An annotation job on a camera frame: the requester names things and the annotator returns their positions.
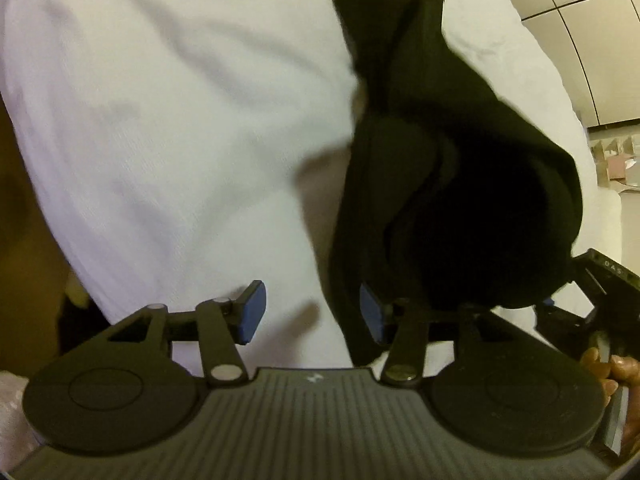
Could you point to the white bed duvet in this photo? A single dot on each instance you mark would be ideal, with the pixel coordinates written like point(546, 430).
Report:
point(175, 135)

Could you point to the cluttered shelf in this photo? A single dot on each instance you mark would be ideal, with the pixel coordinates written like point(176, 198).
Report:
point(617, 160)

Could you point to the black shirt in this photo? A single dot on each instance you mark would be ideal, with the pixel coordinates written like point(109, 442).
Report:
point(450, 185)

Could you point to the white wardrobe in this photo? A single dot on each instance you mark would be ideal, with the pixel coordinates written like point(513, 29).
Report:
point(590, 35)

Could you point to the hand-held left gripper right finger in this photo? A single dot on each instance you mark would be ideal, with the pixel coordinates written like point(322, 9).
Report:
point(372, 317)

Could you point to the pink plastic bag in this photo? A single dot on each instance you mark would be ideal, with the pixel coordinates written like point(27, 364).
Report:
point(12, 410)

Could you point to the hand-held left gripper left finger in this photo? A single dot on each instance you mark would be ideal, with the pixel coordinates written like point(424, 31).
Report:
point(252, 312)

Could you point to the person's right hand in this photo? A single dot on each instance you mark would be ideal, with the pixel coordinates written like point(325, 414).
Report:
point(625, 370)

